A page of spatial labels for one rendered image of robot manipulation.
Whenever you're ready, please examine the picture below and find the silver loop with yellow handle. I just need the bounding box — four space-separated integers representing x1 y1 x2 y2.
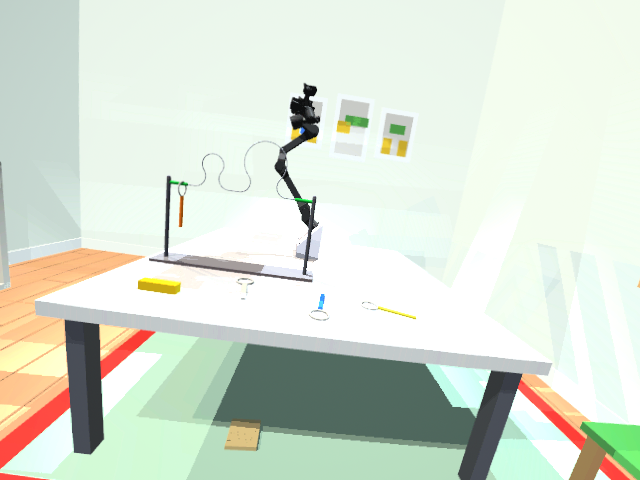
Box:
360 301 416 320

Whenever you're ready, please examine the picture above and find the blue handle with thin white loop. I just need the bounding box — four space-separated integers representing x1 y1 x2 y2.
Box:
309 293 330 321

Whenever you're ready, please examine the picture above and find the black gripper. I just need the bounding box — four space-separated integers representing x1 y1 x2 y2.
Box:
295 83 317 118

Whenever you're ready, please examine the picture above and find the yellow rectangular block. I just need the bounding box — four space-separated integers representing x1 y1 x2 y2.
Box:
138 277 181 294

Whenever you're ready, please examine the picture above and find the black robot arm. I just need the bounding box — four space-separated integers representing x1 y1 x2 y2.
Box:
274 97 320 227

